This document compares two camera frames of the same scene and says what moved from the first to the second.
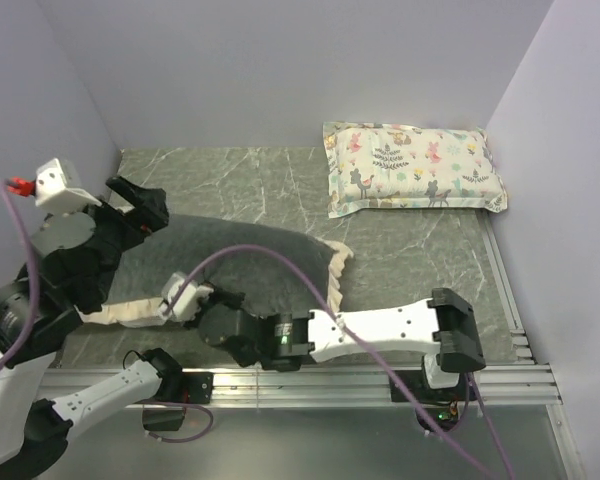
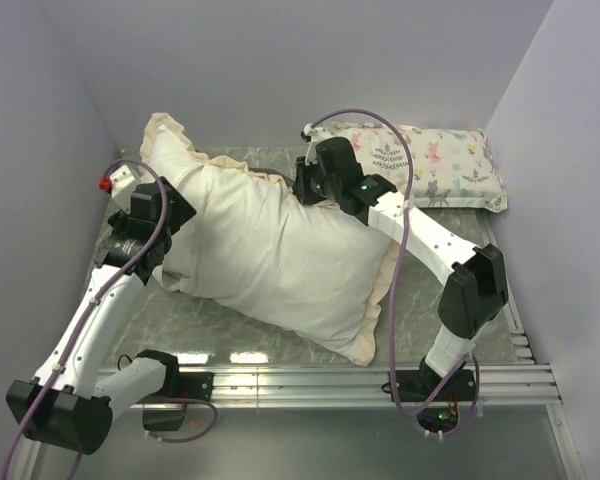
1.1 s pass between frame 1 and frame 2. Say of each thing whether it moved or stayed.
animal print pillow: stayed
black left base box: stayed
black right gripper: moved
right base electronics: stayed
